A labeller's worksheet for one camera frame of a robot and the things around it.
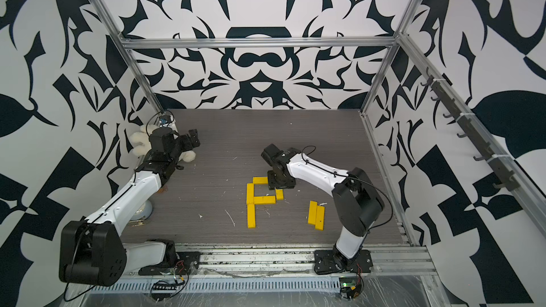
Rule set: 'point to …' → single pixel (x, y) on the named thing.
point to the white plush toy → (141, 142)
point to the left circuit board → (163, 292)
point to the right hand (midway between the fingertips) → (275, 183)
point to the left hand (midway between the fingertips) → (182, 129)
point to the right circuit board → (347, 286)
